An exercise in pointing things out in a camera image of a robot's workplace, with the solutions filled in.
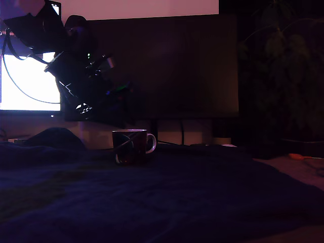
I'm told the dark patterned coffee mug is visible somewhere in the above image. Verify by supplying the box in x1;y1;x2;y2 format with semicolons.
112;129;157;167

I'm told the dark computer monitor with stand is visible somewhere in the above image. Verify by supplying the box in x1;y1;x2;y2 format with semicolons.
64;14;240;147

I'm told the dark blue table cloth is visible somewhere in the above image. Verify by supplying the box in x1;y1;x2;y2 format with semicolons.
0;128;324;243

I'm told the lit computer monitor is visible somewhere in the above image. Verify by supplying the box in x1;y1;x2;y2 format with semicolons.
0;0;63;118

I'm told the leafy houseplant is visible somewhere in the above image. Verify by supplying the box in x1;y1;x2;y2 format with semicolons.
237;0;324;142

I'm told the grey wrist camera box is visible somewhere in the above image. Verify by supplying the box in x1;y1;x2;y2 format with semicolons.
95;54;116;74

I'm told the orange-handled tool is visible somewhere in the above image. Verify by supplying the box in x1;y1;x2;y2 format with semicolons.
288;153;323;160

